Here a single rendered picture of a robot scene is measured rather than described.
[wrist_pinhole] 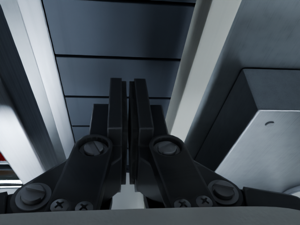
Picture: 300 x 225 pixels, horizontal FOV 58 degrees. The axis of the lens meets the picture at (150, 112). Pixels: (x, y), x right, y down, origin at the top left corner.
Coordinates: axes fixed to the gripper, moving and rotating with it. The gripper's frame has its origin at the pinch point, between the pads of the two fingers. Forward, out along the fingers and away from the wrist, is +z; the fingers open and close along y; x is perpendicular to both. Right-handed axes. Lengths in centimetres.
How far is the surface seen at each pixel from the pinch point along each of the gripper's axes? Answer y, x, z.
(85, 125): -3.1, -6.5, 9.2
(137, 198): 1.8, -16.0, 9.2
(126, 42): 0.0, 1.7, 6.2
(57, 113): -5.1, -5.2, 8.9
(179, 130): 3.5, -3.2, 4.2
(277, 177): 19.9, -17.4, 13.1
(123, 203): 0.3, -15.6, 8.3
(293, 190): 24.0, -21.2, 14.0
